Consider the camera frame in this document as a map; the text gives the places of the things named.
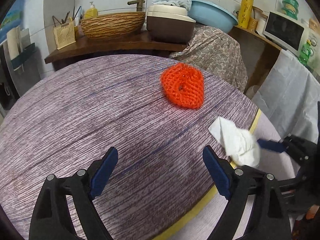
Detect paisley patterned cloth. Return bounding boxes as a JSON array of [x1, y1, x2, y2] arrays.
[[169, 25, 248, 93]]

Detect woven wicker basin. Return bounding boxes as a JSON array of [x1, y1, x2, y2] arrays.
[[80, 11, 146, 40]]

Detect white microwave oven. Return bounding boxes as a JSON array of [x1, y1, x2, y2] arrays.
[[263, 11, 310, 57]]

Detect light blue plastic basin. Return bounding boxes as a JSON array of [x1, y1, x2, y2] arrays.
[[187, 0, 239, 33]]

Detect brown rice cooker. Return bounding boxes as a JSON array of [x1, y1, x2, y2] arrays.
[[146, 4, 197, 43]]

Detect stack of green bowls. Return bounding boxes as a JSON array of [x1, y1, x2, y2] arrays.
[[282, 0, 299, 20]]

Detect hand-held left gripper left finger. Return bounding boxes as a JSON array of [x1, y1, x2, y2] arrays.
[[29, 147, 119, 240]]

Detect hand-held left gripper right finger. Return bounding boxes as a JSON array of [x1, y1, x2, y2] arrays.
[[202, 145, 292, 240]]

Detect small pink bottle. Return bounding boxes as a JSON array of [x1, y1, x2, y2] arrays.
[[74, 17, 84, 38]]

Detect beige paper roll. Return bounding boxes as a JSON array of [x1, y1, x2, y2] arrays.
[[6, 26, 22, 55]]

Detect person's right forearm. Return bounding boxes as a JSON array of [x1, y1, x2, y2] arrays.
[[291, 204, 320, 240]]

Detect white tissue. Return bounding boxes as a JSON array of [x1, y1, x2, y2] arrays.
[[208, 116, 261, 168]]

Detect bunch of dark chopsticks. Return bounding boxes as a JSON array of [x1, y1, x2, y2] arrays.
[[52, 6, 83, 25]]

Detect dark wooden counter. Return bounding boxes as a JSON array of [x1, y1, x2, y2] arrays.
[[44, 34, 188, 72]]

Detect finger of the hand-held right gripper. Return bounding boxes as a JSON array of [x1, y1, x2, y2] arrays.
[[277, 177, 300, 198], [257, 135, 310, 166]]

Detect dark blue wall holder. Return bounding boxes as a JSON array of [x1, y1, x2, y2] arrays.
[[11, 42, 37, 72]]

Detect orange knitted pad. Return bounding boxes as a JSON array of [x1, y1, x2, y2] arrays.
[[160, 64, 205, 110]]

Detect yellow wrapped roll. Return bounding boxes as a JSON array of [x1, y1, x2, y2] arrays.
[[237, 0, 255, 29]]

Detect wooden side cabinet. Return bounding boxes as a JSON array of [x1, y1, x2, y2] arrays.
[[229, 26, 283, 95]]

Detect beige chopstick holder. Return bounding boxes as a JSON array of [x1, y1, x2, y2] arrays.
[[53, 21, 77, 50]]

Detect yellow soap bottle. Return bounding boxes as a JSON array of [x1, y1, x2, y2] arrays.
[[85, 2, 98, 19]]

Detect green soda bottle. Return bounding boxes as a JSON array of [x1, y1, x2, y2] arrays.
[[299, 39, 314, 64]]

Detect water dispenser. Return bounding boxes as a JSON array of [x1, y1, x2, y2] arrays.
[[0, 47, 20, 110]]

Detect white draped cloth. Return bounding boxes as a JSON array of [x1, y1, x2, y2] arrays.
[[251, 49, 320, 143]]

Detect blue water jug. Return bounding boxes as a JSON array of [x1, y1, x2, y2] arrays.
[[0, 0, 28, 43]]

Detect brass faucet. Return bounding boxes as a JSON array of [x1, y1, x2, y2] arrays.
[[127, 0, 146, 12]]

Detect pale blue towel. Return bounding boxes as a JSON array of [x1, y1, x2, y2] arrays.
[[152, 0, 199, 9]]

